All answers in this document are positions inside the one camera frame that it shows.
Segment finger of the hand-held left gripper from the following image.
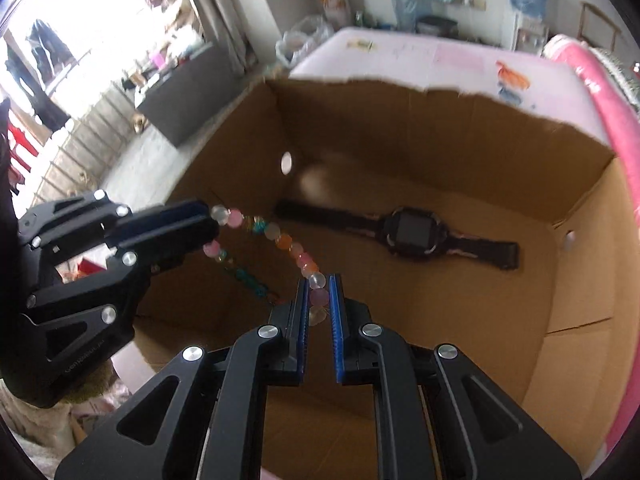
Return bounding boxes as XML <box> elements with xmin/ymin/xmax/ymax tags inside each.
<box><xmin>20</xmin><ymin>231</ymin><xmax>222</xmax><ymax>409</ymax></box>
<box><xmin>17</xmin><ymin>191</ymin><xmax>221</xmax><ymax>255</ymax></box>

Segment white plastic bag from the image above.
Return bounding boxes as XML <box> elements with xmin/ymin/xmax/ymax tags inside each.
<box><xmin>276</xmin><ymin>15</ymin><xmax>333</xmax><ymax>68</ymax></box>

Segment white water dispenser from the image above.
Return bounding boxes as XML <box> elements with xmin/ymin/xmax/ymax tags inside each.
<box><xmin>515</xmin><ymin>10</ymin><xmax>548</xmax><ymax>56</ymax></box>

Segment person's left forearm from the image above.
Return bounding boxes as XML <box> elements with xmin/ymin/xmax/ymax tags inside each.
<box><xmin>0</xmin><ymin>385</ymin><xmax>86</xmax><ymax>466</ymax></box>

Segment clear water jug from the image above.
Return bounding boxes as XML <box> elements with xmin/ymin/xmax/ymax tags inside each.
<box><xmin>392</xmin><ymin>0</ymin><xmax>431</xmax><ymax>31</ymax></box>

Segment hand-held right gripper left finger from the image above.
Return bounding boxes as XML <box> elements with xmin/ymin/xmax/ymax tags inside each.
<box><xmin>54</xmin><ymin>276</ymin><xmax>312</xmax><ymax>480</ymax></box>

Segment grey curtain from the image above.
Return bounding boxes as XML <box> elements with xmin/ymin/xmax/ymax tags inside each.
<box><xmin>177</xmin><ymin>0</ymin><xmax>261</xmax><ymax>68</ymax></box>

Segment metal window railing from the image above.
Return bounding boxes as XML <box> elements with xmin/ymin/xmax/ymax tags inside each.
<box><xmin>30</xmin><ymin>80</ymin><xmax>166</xmax><ymax>201</ymax></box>

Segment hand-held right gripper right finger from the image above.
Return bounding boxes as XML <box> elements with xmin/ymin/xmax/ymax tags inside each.
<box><xmin>328</xmin><ymin>273</ymin><xmax>583</xmax><ymax>480</ymax></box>

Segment pink floral quilt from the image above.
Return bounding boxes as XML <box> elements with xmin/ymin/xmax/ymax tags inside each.
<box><xmin>544</xmin><ymin>34</ymin><xmax>640</xmax><ymax>466</ymax></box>

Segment lace-edged floral pillow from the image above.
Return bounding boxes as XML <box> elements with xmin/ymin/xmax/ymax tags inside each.
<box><xmin>592</xmin><ymin>45</ymin><xmax>640</xmax><ymax>111</ymax></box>

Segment wooden chair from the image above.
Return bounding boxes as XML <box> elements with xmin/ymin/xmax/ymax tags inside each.
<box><xmin>579</xmin><ymin>1</ymin><xmax>623</xmax><ymax>51</ymax></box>

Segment dark low cabinet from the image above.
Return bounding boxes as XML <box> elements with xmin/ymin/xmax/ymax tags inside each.
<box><xmin>136</xmin><ymin>42</ymin><xmax>256</xmax><ymax>148</ymax></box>

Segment hanging dark pants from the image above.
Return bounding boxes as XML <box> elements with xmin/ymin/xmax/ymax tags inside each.
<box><xmin>25</xmin><ymin>19</ymin><xmax>76</xmax><ymax>73</ymax></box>

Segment brown cardboard box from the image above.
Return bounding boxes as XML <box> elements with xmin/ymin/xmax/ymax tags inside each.
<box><xmin>131</xmin><ymin>72</ymin><xmax>637</xmax><ymax>480</ymax></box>

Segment hanging dark garment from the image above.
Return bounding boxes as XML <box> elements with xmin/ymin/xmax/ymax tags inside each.
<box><xmin>5</xmin><ymin>45</ymin><xmax>71</xmax><ymax>131</ymax></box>

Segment multicolour bead bracelet with teal beads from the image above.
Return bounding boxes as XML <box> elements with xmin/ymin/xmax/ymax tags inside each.
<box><xmin>204</xmin><ymin>204</ymin><xmax>331</xmax><ymax>328</ymax></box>

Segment black smartwatch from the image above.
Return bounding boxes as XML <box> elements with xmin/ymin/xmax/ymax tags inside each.
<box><xmin>275</xmin><ymin>199</ymin><xmax>521</xmax><ymax>272</ymax></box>

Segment hanging red garment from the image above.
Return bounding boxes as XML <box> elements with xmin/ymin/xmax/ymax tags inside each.
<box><xmin>7</xmin><ymin>125</ymin><xmax>38</xmax><ymax>171</ymax></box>

